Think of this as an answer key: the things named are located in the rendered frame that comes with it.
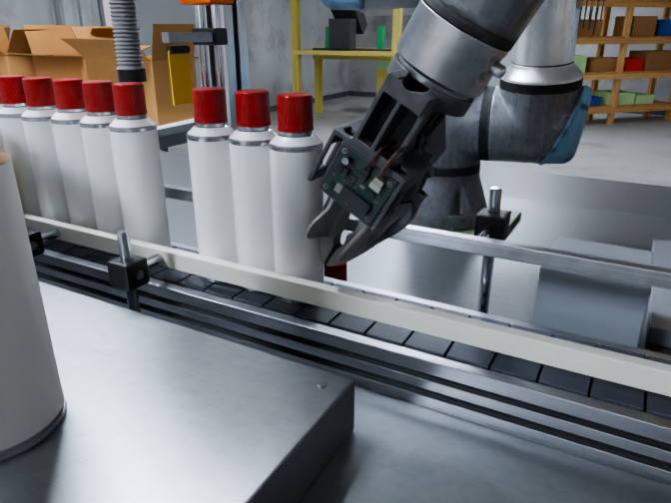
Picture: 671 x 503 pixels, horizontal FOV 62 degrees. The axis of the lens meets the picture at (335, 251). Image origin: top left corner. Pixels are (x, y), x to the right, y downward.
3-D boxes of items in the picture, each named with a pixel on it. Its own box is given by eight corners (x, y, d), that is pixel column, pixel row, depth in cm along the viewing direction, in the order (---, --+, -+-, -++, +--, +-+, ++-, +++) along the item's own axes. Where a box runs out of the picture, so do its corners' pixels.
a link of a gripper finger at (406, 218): (343, 228, 53) (388, 154, 48) (352, 223, 54) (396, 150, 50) (382, 258, 52) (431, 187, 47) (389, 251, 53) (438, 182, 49)
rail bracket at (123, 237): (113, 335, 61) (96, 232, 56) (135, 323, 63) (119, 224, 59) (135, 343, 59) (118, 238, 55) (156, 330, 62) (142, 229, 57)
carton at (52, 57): (9, 114, 248) (-10, 24, 234) (105, 101, 291) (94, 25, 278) (78, 122, 229) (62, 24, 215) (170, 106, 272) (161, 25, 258)
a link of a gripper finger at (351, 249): (302, 279, 52) (345, 206, 47) (332, 258, 57) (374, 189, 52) (327, 301, 51) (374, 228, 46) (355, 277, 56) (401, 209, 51)
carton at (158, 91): (63, 123, 225) (45, 23, 211) (149, 108, 268) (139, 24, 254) (145, 130, 210) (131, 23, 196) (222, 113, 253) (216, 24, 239)
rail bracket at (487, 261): (450, 355, 57) (464, 201, 51) (470, 324, 63) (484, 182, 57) (481, 364, 56) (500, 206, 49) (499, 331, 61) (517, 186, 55)
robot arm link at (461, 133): (417, 152, 100) (420, 73, 95) (495, 156, 95) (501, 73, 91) (399, 166, 90) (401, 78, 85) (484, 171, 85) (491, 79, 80)
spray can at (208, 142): (191, 278, 62) (170, 89, 55) (217, 262, 67) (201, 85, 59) (231, 286, 61) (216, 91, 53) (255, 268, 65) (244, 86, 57)
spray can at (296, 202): (265, 297, 58) (255, 95, 50) (293, 279, 62) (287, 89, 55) (308, 309, 56) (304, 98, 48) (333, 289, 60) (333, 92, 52)
